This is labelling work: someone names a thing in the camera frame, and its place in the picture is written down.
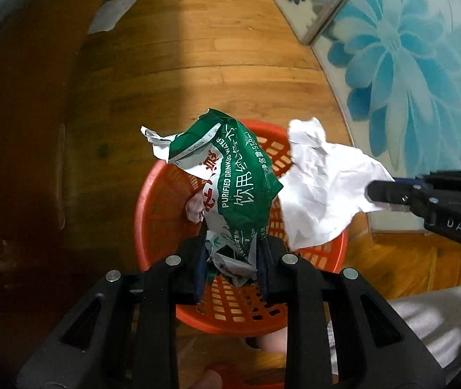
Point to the white paper sheet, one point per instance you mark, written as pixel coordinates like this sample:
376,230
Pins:
110,15

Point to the orange plastic basket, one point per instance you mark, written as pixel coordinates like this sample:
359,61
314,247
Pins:
161,210

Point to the pink crumpled tissue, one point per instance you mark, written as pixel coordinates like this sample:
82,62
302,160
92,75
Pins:
194,208

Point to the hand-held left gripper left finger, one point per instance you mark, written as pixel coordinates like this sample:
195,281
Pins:
198,269

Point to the flower-print sliding wardrobe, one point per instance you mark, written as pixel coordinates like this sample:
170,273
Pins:
400,48

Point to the person's leg in grey pants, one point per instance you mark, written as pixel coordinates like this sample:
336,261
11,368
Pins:
425,324

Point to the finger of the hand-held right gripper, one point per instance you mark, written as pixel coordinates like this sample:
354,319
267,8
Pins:
406,180
388,196

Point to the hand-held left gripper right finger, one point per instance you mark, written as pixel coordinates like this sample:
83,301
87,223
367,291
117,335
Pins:
263,269

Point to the green and white plastic wrapper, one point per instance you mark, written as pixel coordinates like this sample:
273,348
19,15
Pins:
246,170

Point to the person's bare foot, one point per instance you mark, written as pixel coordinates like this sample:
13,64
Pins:
269,344

